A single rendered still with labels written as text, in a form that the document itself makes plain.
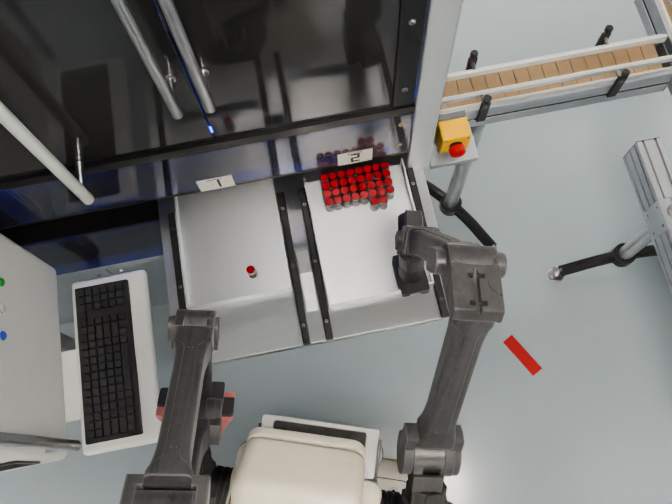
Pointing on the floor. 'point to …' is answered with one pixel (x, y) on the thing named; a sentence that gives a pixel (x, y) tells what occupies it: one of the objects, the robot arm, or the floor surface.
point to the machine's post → (432, 78)
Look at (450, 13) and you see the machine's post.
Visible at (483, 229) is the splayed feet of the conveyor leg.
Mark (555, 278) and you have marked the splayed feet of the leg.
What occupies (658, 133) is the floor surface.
